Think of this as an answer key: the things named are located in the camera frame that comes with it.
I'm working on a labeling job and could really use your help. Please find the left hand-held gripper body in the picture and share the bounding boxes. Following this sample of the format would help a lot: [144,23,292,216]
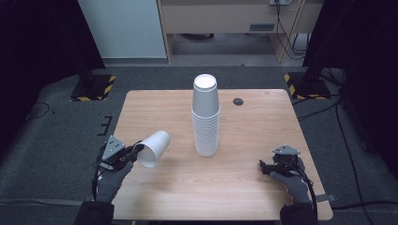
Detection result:
[96,134,133,172]

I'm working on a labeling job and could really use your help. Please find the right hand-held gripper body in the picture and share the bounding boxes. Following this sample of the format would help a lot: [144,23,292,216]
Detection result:
[271,143,302,176]

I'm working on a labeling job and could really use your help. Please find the single white paper cup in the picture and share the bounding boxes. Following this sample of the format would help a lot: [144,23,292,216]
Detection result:
[135,129,172,169]

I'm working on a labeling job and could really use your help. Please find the stack of white paper cups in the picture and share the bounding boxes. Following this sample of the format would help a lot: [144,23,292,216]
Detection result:
[191,73,222,158]

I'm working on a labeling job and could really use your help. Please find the person's right hand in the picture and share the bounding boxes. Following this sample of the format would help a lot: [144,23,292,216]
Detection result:
[268,157,313,206]

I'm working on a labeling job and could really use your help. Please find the person's left hand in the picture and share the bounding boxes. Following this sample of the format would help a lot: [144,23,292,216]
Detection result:
[94,159,134,204]

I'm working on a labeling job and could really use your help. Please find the black tape mark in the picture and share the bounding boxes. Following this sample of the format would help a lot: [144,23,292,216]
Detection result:
[96,115,114,137]

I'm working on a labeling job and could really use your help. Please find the grey tape piece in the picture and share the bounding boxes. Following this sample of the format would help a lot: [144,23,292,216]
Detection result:
[314,193,338,203]

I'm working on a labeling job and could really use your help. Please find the striped black stand base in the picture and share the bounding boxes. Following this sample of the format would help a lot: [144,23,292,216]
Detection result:
[283,71,332,101]
[69,73,117,102]

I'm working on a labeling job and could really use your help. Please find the white cabinet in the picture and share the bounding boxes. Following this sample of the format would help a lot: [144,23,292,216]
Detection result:
[77,0,168,60]

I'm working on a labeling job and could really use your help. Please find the black curtain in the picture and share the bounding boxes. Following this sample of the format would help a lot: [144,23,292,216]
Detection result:
[0,0,106,158]
[301,0,398,181]

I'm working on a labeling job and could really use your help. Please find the grey label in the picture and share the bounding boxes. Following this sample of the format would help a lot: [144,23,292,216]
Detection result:
[249,22,276,33]

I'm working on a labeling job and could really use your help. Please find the light wooden desk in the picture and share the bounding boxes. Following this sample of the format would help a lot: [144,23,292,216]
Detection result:
[157,0,325,64]

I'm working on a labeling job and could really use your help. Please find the white power strip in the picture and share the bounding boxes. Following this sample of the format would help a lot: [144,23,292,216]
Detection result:
[268,0,294,7]

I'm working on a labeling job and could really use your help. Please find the left hand-held gripper cable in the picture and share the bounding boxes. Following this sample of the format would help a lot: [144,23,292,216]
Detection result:
[91,143,109,201]

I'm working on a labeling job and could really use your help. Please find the long black floor cable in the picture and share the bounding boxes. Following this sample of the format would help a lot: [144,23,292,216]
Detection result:
[292,93,398,225]

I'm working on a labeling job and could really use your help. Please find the thin black floor cable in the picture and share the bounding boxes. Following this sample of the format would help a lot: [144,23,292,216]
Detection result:
[25,101,52,122]

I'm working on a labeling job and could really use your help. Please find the hanging black cables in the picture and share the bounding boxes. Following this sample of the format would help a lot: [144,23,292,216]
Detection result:
[274,2,310,61]

